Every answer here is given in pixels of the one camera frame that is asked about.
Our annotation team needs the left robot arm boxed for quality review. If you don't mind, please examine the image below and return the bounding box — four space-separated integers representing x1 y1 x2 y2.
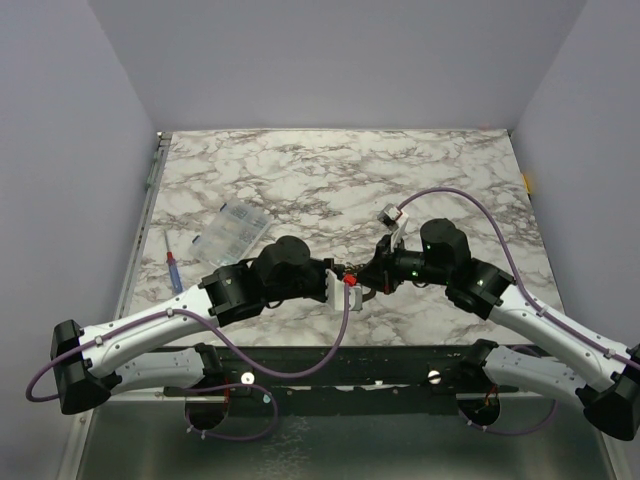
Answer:
51 236 345 415

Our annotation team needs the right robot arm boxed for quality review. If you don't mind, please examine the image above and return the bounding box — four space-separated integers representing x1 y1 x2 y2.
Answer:
356 213 639 441

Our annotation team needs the clear plastic screw box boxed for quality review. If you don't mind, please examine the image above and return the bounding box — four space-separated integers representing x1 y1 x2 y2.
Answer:
189 198 273 268

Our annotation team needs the blue red screwdriver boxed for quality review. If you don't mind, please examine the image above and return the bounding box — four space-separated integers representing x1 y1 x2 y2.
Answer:
163 230 184 295

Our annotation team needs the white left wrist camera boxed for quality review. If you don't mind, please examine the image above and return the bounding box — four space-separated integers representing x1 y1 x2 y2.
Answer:
325 270 364 312

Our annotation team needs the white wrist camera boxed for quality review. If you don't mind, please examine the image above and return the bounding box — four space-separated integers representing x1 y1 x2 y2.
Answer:
325 270 364 312
377 204 409 252

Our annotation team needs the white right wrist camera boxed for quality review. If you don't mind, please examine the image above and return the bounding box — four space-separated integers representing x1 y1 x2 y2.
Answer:
377 204 409 252

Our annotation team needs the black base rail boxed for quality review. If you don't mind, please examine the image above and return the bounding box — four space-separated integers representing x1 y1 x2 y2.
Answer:
102 342 531 419

